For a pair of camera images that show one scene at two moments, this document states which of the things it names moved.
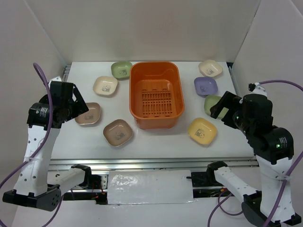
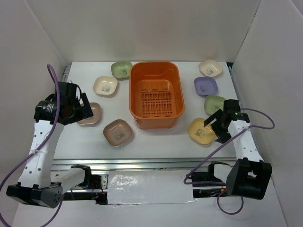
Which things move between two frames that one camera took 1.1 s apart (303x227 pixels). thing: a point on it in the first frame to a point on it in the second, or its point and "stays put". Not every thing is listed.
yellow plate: x=202 y=131 stays put
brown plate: x=118 y=132 stays put
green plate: x=210 y=100 stays put
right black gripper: x=229 y=99 to x=222 y=135
